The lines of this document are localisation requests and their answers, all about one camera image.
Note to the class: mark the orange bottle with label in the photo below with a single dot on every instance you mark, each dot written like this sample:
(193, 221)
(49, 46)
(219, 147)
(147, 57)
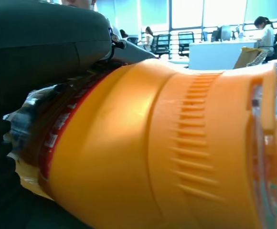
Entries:
(129, 142)

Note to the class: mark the black computer monitor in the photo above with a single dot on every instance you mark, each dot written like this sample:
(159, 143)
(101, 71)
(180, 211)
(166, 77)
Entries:
(223, 33)

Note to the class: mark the white office desk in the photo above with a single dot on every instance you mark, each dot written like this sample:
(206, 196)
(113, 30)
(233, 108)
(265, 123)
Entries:
(215, 55)

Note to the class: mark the person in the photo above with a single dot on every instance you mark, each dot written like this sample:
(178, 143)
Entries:
(123, 33)
(268, 38)
(149, 38)

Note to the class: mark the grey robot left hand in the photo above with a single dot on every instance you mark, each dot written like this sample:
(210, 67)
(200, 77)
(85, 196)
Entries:
(33, 41)

